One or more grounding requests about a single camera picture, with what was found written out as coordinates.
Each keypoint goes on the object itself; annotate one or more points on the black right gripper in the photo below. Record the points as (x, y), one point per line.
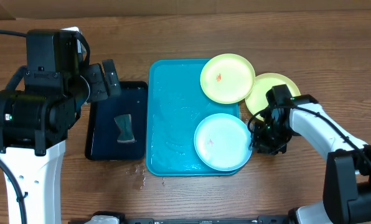
(261, 144)

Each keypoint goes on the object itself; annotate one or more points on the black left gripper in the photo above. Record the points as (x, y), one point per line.
(95, 72)

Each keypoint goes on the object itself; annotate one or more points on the yellow plate with long stain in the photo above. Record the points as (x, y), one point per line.
(257, 101)

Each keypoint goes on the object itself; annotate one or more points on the green scrubbing sponge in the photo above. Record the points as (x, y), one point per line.
(124, 124)

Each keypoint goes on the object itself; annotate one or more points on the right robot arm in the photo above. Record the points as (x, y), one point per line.
(347, 185)

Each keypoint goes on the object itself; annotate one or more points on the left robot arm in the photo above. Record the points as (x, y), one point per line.
(38, 106)

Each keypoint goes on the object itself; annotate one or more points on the black rectangular tray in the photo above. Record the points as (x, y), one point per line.
(101, 143)

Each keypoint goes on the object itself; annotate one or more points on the teal plastic tray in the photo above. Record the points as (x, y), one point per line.
(176, 106)

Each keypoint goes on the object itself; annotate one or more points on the light blue plate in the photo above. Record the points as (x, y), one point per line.
(223, 142)

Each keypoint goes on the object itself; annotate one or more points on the yellow plate with small stain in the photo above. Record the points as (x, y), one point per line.
(227, 78)

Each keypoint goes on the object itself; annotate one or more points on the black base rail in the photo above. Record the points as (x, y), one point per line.
(119, 218)

